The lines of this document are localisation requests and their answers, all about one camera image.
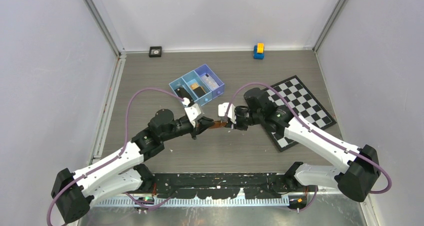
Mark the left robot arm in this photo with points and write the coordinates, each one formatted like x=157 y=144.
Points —
x=74 y=193

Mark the small black square object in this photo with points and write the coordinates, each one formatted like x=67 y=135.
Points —
x=155 y=52

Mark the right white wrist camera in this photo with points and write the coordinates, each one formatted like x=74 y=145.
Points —
x=227 y=110

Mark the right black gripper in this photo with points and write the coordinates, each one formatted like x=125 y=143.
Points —
x=237 y=126

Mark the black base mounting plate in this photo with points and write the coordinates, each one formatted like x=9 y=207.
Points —
x=220 y=186

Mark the blue yellow toy block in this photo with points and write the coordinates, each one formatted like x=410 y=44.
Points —
x=259 y=51

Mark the blue three-compartment organizer box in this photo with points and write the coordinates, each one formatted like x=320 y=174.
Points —
x=202 y=85

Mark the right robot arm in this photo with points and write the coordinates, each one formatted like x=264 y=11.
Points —
x=353 y=171

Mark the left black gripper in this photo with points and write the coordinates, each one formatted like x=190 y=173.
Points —
x=202 y=121

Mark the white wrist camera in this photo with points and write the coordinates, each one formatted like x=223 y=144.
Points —
x=227 y=110
x=192 y=110

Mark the black white checkerboard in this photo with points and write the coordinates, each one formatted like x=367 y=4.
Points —
x=303 y=102

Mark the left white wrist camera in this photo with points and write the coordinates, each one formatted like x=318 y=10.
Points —
x=192 y=110

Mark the white item in box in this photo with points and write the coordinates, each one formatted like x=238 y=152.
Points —
x=210 y=82

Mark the black item in box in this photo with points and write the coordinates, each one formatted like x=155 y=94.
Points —
x=183 y=93

